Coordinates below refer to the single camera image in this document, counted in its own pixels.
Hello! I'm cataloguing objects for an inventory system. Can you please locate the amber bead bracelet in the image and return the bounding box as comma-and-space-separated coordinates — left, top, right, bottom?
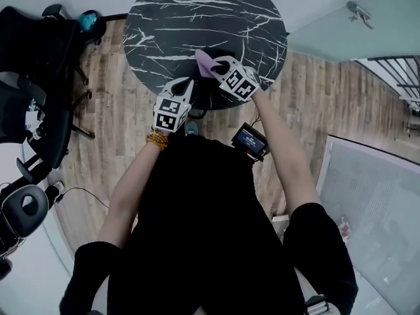
146, 128, 169, 151

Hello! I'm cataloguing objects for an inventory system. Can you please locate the white power strip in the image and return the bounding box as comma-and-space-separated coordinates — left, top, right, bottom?
45, 180, 65, 203

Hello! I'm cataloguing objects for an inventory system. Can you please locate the person's black clothing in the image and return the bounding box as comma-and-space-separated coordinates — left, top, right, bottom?
58, 135, 360, 315

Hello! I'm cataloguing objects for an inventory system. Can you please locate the person's left forearm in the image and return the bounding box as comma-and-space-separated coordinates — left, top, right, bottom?
98, 141, 169, 249

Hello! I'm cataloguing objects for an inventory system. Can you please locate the black metal railing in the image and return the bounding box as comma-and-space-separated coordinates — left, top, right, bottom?
367, 54, 420, 110

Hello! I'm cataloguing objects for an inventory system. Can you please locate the round black marble table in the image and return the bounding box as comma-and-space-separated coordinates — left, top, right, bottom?
123, 0, 289, 111

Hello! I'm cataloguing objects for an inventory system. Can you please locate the frosted glass door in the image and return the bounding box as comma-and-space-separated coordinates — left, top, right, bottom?
287, 0, 420, 62

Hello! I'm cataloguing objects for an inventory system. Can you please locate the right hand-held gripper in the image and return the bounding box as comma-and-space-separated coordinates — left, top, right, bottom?
209, 55, 264, 105

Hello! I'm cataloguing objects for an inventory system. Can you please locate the black padded grey-rimmed device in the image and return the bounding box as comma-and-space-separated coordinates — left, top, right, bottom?
0, 184, 51, 280

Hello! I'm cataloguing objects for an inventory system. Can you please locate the black office chair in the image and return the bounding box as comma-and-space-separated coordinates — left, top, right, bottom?
0, 72, 96, 184
0, 4, 108, 90

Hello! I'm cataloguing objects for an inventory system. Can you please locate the small white gadget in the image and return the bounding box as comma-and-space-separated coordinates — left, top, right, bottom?
26, 98, 47, 140

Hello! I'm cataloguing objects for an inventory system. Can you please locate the metal door handle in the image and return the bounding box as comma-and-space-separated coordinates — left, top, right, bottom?
346, 0, 375, 30

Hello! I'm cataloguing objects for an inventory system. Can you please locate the white ribbed glass partition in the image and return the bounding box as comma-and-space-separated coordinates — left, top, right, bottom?
316, 135, 420, 315

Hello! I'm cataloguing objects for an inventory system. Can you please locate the person's teal shoe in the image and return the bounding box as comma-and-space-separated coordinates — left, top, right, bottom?
184, 120, 199, 138

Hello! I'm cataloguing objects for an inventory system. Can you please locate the person's right forearm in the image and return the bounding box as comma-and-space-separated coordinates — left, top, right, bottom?
251, 90, 321, 217

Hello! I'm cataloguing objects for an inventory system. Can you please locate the thin black floor cable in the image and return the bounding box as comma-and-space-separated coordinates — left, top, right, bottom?
57, 186, 110, 209

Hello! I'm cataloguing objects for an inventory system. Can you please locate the grey webbing strap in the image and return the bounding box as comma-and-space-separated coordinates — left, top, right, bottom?
304, 294, 329, 315

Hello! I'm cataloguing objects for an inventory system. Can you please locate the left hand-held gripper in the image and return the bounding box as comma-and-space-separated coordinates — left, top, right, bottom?
152, 76, 196, 134

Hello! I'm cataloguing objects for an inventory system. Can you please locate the purple cloth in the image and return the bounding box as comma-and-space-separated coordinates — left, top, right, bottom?
195, 49, 224, 78

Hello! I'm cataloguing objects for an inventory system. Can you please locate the black waist-mounted screen device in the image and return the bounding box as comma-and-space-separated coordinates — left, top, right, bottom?
231, 122, 270, 162

